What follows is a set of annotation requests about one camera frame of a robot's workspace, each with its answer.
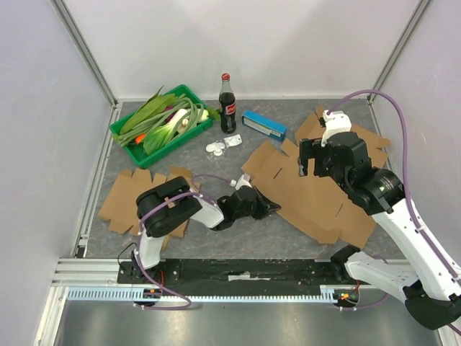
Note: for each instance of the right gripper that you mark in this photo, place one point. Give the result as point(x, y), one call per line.
point(316, 158)

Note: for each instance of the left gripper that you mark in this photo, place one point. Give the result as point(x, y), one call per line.
point(266, 206)

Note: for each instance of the large cardboard box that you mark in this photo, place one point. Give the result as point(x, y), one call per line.
point(316, 206)

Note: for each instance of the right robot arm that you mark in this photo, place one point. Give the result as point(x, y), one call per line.
point(431, 291)

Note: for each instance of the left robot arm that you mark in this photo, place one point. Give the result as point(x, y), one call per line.
point(164, 208)

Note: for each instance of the blue rectangular box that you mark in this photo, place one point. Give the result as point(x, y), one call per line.
point(264, 125)

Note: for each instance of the small flat cardboard box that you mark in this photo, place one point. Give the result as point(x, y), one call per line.
point(127, 198)

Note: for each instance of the white round pads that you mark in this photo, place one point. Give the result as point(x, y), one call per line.
point(216, 148)

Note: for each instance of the cola glass bottle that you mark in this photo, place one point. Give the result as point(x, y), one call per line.
point(227, 106)

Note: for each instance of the long green beans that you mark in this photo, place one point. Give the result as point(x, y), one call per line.
point(161, 118)

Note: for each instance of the bok choy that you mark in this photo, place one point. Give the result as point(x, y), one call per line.
point(156, 138)

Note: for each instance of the green plastic tray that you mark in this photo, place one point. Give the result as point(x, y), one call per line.
point(136, 152)

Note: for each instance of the orange carrot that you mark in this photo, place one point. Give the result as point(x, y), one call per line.
point(140, 138)

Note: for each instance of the large green leaf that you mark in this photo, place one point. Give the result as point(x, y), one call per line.
point(157, 103)

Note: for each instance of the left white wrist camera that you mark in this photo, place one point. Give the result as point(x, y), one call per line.
point(242, 181)

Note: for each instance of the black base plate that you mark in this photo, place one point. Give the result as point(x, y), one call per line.
point(297, 271)

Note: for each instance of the blue slotted cable duct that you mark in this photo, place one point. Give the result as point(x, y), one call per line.
point(141, 294)

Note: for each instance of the aluminium frame rail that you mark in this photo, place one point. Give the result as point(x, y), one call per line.
point(77, 37)

